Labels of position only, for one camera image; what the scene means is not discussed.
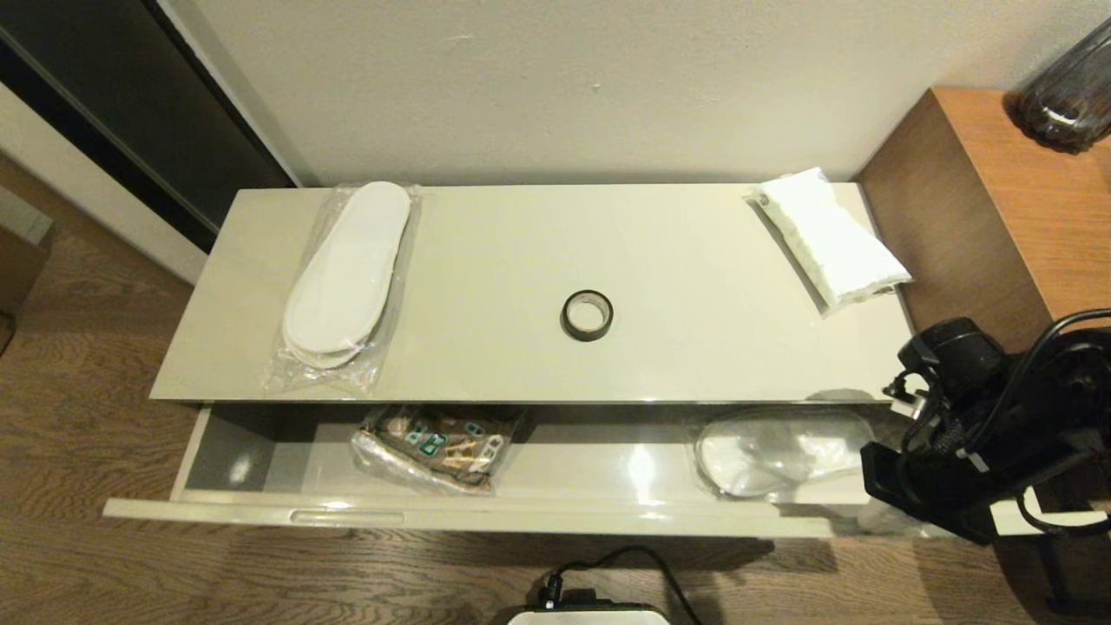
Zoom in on white soft tissue pack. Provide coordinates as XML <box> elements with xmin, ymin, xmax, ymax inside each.
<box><xmin>748</xmin><ymin>168</ymin><xmax>912</xmax><ymax>318</ymax></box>

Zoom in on black metal stand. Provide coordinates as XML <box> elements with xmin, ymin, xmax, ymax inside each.
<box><xmin>998</xmin><ymin>521</ymin><xmax>1111</xmax><ymax>613</ymax></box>

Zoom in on dark glass vase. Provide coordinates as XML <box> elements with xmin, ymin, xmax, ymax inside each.
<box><xmin>1011</xmin><ymin>22</ymin><xmax>1111</xmax><ymax>155</ymax></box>

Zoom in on brown printed snack bag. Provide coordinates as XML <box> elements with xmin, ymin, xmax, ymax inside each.
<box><xmin>351</xmin><ymin>405</ymin><xmax>526</xmax><ymax>496</ymax></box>

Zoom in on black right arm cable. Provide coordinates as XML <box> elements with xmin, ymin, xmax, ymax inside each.
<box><xmin>989</xmin><ymin>308</ymin><xmax>1111</xmax><ymax>426</ymax></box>

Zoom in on black base cable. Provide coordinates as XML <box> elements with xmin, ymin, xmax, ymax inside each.
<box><xmin>538</xmin><ymin>545</ymin><xmax>706</xmax><ymax>625</ymax></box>

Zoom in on dark door panel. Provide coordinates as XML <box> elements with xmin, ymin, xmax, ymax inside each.
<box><xmin>0</xmin><ymin>0</ymin><xmax>300</xmax><ymax>253</ymax></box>

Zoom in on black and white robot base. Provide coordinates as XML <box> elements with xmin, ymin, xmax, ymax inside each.
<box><xmin>506</xmin><ymin>589</ymin><xmax>671</xmax><ymax>625</ymax></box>

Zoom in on black tape roll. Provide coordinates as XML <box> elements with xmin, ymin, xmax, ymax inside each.
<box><xmin>561</xmin><ymin>290</ymin><xmax>615</xmax><ymax>342</ymax></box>

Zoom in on brown wooden side cabinet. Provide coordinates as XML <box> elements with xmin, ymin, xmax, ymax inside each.
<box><xmin>855</xmin><ymin>87</ymin><xmax>1111</xmax><ymax>365</ymax></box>

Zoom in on white slippers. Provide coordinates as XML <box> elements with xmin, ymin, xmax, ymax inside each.
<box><xmin>263</xmin><ymin>181</ymin><xmax>423</xmax><ymax>396</ymax></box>
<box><xmin>694</xmin><ymin>408</ymin><xmax>876</xmax><ymax>501</ymax></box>

